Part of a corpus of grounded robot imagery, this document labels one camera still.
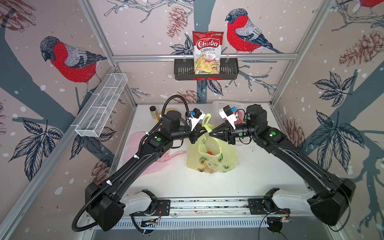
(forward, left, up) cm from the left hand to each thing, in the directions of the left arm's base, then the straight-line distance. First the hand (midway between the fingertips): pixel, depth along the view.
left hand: (209, 126), depth 67 cm
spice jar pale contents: (+31, +38, -26) cm, 55 cm away
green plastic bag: (-11, -7, -10) cm, 16 cm away
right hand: (-5, 0, +2) cm, 6 cm away
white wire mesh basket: (+3, +57, -3) cm, 57 cm away
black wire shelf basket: (+44, +14, +1) cm, 46 cm away
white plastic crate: (+38, -9, -25) cm, 46 cm away
